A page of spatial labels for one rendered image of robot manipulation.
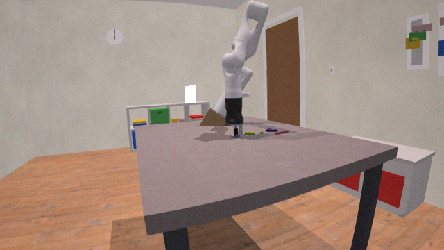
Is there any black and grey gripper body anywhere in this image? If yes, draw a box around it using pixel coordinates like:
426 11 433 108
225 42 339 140
225 87 250 124

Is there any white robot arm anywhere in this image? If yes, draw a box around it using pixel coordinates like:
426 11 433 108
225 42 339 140
214 0 268 116

